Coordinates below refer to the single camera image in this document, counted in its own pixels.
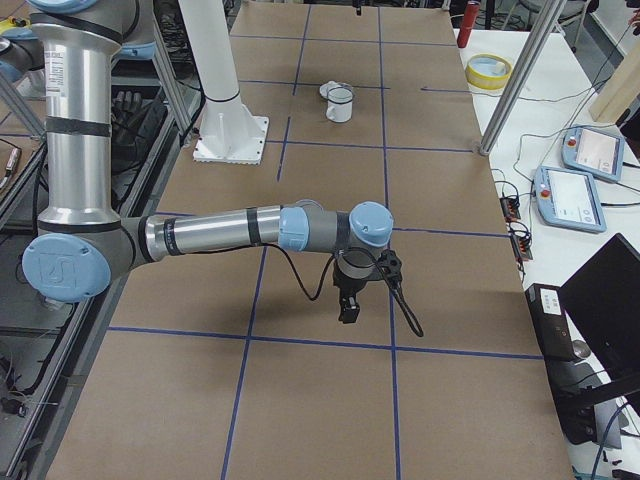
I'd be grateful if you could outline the black box device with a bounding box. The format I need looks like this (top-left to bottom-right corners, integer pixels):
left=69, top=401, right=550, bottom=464
left=525, top=283, right=579, bottom=362

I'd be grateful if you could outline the white camera stand base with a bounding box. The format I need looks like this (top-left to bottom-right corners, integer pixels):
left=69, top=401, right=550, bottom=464
left=179, top=0, right=269, bottom=165

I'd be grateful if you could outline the brown paper table cover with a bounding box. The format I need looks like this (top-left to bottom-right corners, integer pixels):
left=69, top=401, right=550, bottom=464
left=48, top=2, right=572, bottom=479

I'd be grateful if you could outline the white enamel mug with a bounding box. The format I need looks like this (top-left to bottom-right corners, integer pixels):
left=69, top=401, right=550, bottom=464
left=326, top=100, right=353, bottom=123

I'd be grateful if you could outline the black monitor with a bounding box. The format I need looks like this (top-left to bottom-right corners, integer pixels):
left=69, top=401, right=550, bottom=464
left=559, top=233, right=639, bottom=379

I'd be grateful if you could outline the yellow tape roll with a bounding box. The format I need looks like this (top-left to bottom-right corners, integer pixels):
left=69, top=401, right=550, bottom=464
left=465, top=53, right=513, bottom=90

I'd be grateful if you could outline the red cylinder tube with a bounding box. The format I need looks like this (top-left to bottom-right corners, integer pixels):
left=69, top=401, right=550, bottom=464
left=456, top=0, right=480, bottom=49

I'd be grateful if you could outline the aluminium frame post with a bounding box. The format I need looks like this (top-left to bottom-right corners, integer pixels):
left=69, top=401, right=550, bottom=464
left=479, top=0, right=567, bottom=156

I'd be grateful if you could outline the clear plastic funnel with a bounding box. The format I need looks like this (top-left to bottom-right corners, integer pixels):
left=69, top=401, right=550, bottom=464
left=327, top=85, right=354, bottom=105

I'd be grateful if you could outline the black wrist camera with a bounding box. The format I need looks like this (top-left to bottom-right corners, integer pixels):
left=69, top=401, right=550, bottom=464
left=376, top=249, right=403, bottom=291

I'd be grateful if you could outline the far teach pendant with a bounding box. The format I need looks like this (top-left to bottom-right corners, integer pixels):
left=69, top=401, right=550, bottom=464
left=561, top=126, right=624, bottom=183

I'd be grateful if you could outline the near teach pendant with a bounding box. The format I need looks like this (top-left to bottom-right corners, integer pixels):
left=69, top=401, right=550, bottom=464
left=533, top=166, right=607, bottom=233

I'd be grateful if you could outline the teach pendant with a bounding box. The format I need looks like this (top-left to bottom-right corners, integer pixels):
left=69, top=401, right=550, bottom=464
left=533, top=166, right=607, bottom=233
left=561, top=126, right=624, bottom=183

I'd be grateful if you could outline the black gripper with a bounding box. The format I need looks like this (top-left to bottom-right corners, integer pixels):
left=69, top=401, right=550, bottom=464
left=332, top=267, right=371, bottom=324

